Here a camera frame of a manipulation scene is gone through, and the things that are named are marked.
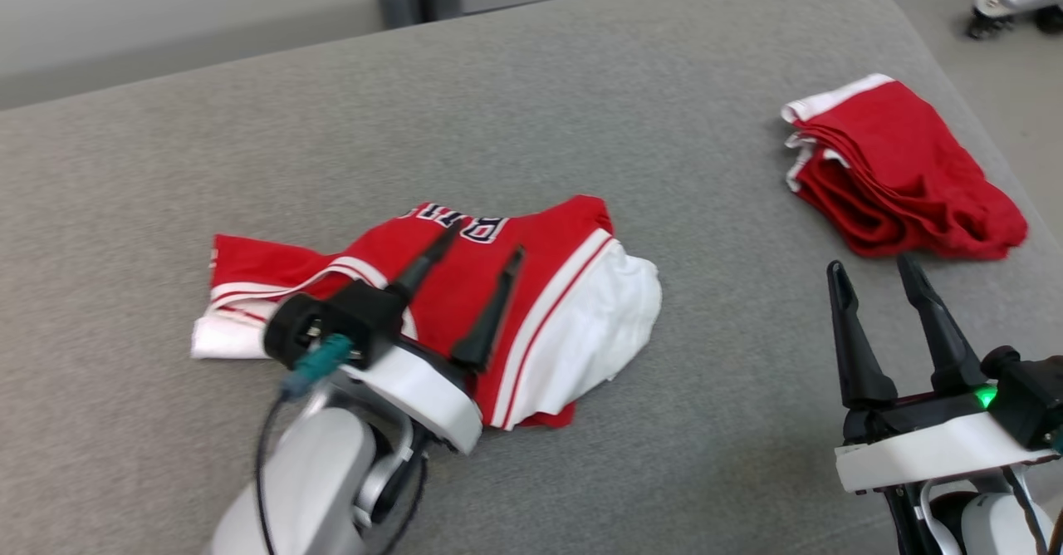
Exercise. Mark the red shorts white waistband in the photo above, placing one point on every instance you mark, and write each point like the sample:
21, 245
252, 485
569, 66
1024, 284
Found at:
905, 173

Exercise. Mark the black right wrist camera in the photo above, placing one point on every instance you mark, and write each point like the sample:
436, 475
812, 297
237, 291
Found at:
1034, 397

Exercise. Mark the red white Bulls jersey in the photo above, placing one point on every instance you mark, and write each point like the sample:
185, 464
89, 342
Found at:
573, 314

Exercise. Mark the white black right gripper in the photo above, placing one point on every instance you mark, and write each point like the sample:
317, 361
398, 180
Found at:
922, 447

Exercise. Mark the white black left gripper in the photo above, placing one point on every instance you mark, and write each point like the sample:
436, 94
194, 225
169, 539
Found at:
432, 397

